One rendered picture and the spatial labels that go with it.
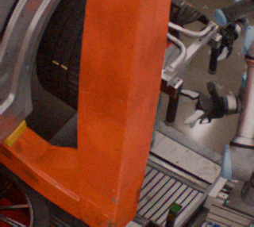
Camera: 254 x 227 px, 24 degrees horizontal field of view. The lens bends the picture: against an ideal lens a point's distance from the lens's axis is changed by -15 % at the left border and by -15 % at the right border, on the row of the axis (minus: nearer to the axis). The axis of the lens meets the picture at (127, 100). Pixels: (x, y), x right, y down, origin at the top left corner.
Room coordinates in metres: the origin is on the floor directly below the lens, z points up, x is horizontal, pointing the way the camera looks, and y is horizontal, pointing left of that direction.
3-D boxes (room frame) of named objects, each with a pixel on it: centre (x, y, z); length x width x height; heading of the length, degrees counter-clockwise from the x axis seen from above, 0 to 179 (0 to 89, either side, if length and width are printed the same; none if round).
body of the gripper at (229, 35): (2.06, -0.40, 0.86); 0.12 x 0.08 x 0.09; 150
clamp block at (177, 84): (1.66, -0.13, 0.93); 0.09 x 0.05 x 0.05; 60
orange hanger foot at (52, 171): (1.46, 0.31, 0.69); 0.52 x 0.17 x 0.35; 60
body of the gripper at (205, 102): (1.68, -0.31, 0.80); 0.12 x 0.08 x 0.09; 105
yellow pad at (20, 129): (1.55, 0.46, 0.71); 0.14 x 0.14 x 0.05; 60
